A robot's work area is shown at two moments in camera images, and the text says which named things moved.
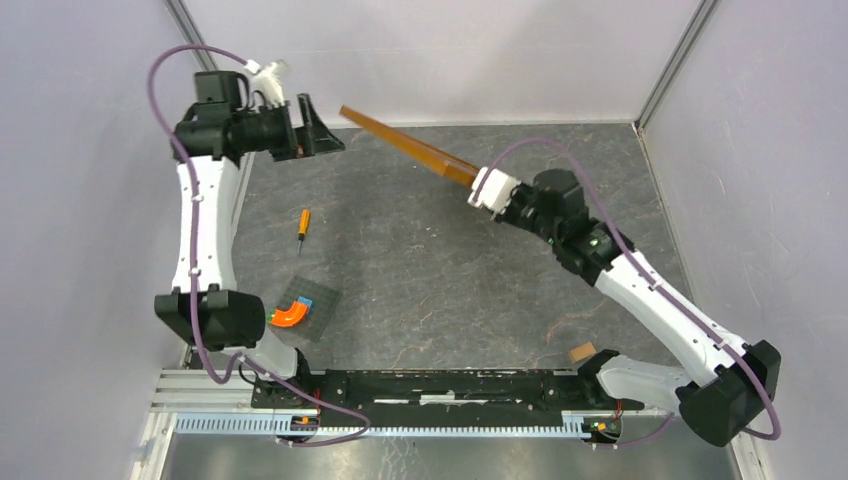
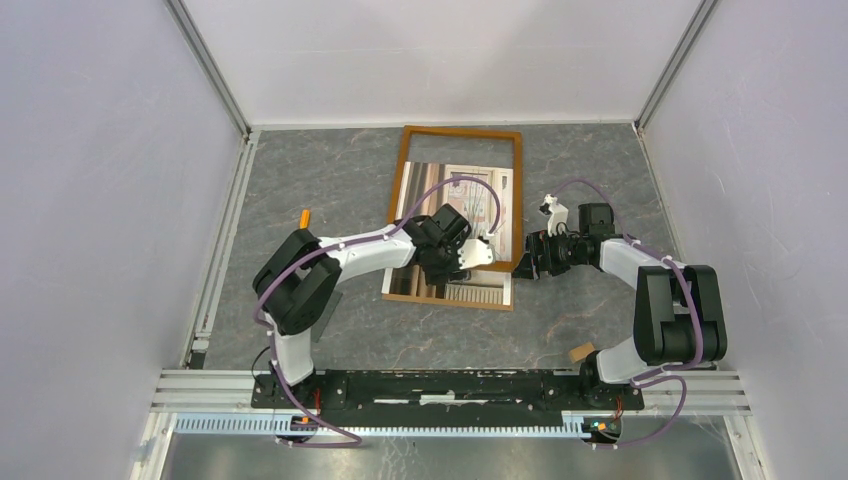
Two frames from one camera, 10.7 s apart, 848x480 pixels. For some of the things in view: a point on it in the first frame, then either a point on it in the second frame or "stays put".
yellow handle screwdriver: [303, 228] stays put
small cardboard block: [581, 352] stays put
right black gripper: [519, 191] -> [539, 243]
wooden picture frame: [452, 169] -> [517, 206]
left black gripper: [313, 138] -> [449, 273]
